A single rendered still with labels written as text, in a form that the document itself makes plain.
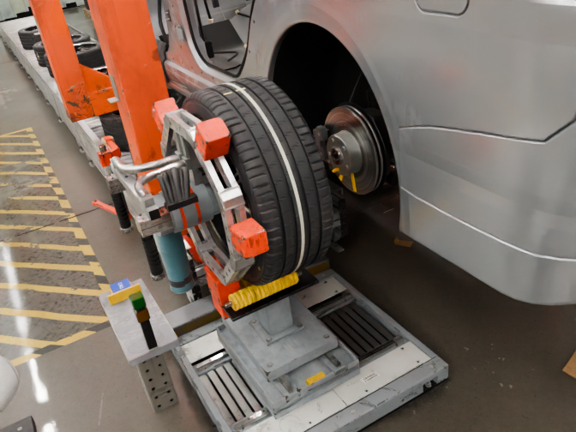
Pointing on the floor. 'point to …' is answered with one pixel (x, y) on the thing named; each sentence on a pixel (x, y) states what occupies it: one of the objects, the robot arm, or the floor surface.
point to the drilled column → (158, 383)
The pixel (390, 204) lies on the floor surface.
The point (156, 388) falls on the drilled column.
